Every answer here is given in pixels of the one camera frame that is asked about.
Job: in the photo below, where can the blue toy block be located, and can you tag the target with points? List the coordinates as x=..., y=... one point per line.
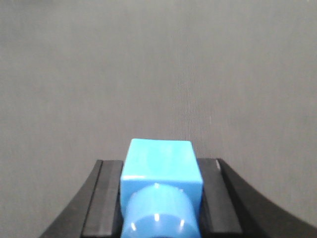
x=161, y=190

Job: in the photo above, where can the black conveyor belt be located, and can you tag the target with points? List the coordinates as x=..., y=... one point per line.
x=80, y=78

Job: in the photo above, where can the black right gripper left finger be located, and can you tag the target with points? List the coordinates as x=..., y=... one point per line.
x=94, y=212

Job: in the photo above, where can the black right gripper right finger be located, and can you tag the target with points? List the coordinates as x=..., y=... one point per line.
x=232, y=208

